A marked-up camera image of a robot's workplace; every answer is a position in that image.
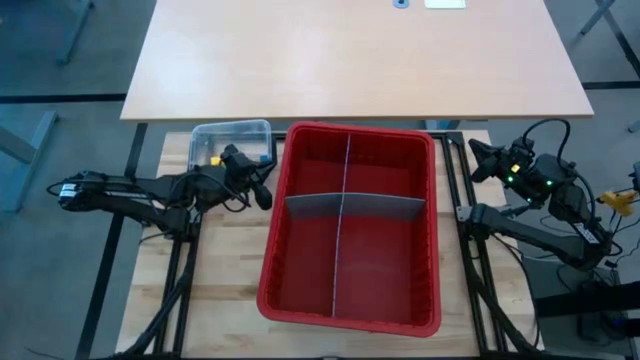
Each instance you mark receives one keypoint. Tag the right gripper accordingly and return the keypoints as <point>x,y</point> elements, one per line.
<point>517,172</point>

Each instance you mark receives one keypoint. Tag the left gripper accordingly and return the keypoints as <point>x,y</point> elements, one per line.
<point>242,177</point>

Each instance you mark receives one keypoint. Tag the clear plastic container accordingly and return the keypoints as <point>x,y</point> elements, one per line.
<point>235,132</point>

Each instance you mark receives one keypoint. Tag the grey slotted divider panel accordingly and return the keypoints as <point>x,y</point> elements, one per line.
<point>380,206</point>
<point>341,225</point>

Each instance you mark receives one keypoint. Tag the red plastic bin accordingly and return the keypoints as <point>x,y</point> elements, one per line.
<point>380,270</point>

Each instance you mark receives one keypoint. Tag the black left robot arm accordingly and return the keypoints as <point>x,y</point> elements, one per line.
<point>140,192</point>

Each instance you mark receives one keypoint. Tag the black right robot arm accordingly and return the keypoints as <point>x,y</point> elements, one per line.
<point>540,240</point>

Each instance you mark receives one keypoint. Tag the yellow wooden block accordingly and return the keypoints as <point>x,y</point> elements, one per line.
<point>216,161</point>

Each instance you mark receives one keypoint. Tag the large beige wooden desk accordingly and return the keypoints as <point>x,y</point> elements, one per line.
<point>350,60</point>

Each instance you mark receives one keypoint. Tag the white paper sheet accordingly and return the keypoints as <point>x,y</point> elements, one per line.
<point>445,3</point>

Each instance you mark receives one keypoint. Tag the grey desk grommet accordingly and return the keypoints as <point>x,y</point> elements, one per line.
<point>401,3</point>

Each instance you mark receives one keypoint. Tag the grey metal table leg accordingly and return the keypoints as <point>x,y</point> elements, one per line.
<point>77,30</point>
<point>30,155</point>
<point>600,15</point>

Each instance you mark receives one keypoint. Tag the black electronics box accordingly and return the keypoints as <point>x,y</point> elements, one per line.
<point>605,310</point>

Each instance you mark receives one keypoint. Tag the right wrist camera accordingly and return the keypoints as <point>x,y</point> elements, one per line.
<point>521,147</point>

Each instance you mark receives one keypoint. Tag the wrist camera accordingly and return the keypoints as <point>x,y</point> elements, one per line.
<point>521,147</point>
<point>263,196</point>

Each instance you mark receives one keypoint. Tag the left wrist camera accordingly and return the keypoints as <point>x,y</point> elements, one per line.
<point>263,196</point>

